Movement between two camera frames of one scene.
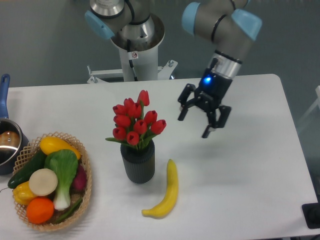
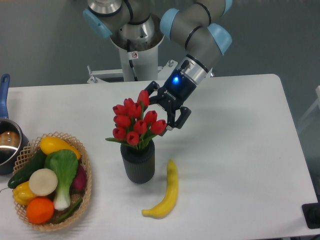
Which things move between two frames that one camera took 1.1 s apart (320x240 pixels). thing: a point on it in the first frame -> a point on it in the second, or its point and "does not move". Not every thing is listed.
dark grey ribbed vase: [139, 165] does not move
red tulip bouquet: [131, 126] does not move
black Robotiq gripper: [214, 85] -> [178, 88]
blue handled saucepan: [13, 139] does not move
